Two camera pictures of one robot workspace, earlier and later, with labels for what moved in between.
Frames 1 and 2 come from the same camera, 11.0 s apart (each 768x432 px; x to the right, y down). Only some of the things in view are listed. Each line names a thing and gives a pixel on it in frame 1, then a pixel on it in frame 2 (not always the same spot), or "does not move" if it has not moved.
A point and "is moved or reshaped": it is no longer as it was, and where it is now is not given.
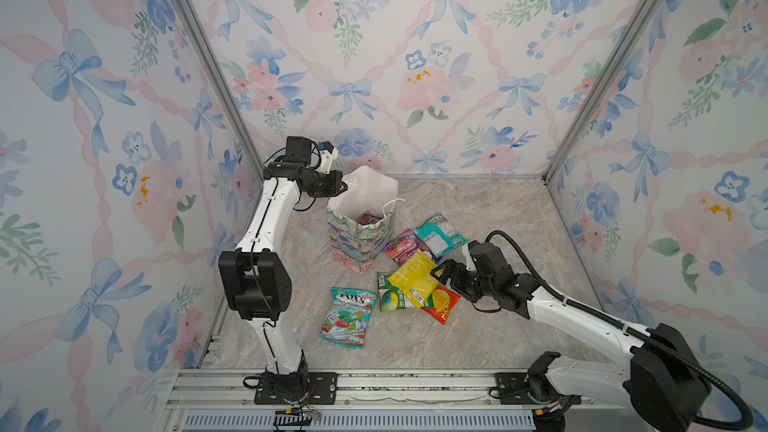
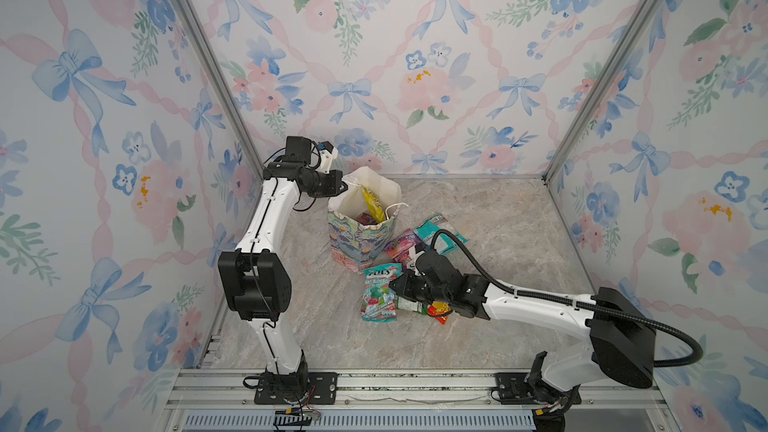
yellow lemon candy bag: [414, 278] is moved or reshaped
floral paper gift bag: [361, 219] does not move
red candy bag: [441, 302] does not move
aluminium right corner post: [615, 65] does not move
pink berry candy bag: [401, 247] does not move
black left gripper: [335, 180] does not move
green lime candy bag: [390, 297] to [406, 304]
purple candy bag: [368, 219] does not move
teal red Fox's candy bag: [347, 318] to [378, 296]
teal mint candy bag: [439, 236] does not move
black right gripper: [459, 271] to [406, 280]
